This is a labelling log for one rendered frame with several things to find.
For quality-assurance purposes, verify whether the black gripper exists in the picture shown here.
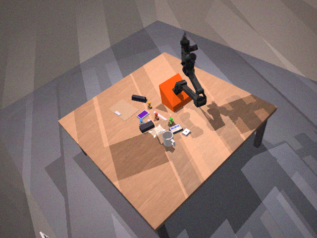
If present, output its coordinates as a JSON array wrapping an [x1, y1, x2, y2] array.
[[180, 32, 190, 55]]

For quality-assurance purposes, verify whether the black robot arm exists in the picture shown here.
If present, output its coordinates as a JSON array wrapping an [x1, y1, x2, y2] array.
[[172, 44, 207, 108]]

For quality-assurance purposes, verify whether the white card taped to table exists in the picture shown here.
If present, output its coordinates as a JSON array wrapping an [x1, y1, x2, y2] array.
[[149, 125, 165, 137]]

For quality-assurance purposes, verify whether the white mug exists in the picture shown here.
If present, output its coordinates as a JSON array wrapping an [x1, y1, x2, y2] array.
[[162, 131, 175, 147]]

